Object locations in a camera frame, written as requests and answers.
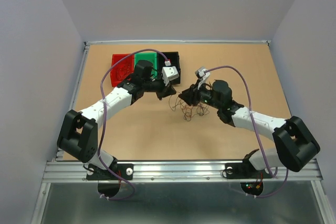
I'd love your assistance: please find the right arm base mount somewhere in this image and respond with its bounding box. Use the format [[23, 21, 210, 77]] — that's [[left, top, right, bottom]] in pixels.
[[222, 162, 264, 179]]

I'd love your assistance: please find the aluminium frame rail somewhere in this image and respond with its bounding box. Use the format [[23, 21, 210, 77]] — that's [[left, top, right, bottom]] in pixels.
[[31, 41, 335, 223]]

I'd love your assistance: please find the red plastic bin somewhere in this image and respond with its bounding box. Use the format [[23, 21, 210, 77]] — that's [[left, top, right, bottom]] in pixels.
[[110, 54, 134, 88]]

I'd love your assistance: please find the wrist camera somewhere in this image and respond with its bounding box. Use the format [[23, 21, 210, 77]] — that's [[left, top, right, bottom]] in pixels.
[[195, 67, 210, 90], [162, 66, 180, 86]]

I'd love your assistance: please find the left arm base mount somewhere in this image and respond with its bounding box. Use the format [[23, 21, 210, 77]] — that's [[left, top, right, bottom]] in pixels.
[[86, 161, 134, 182]]

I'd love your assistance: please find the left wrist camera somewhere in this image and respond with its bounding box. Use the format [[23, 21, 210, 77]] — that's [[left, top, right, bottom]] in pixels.
[[162, 66, 180, 86]]

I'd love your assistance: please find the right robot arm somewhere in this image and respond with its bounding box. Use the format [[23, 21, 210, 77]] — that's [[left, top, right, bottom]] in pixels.
[[179, 80, 320, 177]]

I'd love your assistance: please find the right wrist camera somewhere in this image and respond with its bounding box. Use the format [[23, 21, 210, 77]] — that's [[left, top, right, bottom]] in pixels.
[[195, 67, 210, 90]]

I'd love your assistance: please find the black plastic bin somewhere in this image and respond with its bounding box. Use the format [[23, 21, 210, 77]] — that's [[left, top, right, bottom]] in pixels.
[[157, 51, 181, 85]]

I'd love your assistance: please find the wire bundle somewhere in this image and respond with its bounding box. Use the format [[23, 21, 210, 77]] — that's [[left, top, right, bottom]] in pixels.
[[167, 94, 211, 122]]

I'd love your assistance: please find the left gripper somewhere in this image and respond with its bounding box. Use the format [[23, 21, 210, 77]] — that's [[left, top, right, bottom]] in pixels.
[[143, 73, 176, 101]]

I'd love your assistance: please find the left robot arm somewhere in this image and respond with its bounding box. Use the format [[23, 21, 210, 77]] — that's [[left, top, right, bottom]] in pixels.
[[57, 60, 179, 179]]

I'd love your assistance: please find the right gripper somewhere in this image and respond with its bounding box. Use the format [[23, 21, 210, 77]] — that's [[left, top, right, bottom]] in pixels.
[[177, 79, 222, 110]]

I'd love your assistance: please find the green plastic bin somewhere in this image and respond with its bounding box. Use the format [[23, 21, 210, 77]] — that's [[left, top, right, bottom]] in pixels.
[[134, 52, 158, 78]]

